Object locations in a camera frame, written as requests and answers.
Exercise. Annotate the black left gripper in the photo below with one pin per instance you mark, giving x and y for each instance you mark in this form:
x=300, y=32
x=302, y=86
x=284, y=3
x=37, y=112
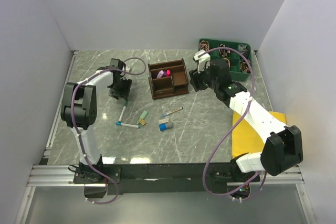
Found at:
x=124, y=93

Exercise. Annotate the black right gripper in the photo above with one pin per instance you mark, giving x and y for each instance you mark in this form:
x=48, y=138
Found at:
x=195, y=77

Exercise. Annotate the green cap white marker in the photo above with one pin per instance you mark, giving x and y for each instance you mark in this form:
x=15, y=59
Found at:
x=123, y=111

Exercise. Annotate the pink highlighter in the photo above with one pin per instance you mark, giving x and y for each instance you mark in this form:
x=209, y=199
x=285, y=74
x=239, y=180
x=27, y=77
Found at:
x=168, y=72

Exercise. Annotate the lilac pen case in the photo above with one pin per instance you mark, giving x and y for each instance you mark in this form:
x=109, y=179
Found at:
x=160, y=74

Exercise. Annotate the blue tip long marker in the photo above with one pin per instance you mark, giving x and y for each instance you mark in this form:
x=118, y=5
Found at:
x=172, y=111

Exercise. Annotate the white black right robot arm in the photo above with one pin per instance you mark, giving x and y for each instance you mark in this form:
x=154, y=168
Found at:
x=282, y=144

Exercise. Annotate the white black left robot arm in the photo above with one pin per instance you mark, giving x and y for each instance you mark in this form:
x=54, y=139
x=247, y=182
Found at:
x=79, y=106

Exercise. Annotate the brown wooden desk organizer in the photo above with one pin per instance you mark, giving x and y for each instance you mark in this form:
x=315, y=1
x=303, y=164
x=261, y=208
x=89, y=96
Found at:
x=173, y=85

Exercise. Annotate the pink black floral rolled tie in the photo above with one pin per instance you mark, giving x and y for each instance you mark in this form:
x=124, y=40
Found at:
x=204, y=45

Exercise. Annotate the dark patterned rolled tie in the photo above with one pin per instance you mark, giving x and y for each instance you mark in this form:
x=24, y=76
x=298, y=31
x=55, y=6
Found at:
x=225, y=53

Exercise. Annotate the black beige floral rolled tie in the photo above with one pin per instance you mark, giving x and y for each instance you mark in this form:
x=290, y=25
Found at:
x=244, y=66

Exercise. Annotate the green divided storage tray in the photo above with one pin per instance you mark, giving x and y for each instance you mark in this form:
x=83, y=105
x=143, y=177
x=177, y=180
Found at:
x=234, y=57

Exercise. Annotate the grey folded cloth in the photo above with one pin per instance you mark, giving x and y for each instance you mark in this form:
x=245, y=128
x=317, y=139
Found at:
x=244, y=50

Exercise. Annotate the blue grey glue stick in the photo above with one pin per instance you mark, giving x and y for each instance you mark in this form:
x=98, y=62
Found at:
x=166, y=126

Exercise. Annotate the yellow folded cloth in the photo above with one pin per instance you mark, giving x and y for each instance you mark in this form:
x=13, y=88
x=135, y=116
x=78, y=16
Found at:
x=250, y=135

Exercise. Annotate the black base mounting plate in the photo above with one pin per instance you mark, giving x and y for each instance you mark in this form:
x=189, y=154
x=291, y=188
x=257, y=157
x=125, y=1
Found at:
x=170, y=178

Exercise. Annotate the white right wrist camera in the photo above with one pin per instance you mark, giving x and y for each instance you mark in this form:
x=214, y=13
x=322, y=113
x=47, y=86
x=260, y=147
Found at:
x=203, y=60

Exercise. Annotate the aluminium frame rail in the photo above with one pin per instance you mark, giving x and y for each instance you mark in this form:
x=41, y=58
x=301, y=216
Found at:
x=82, y=175

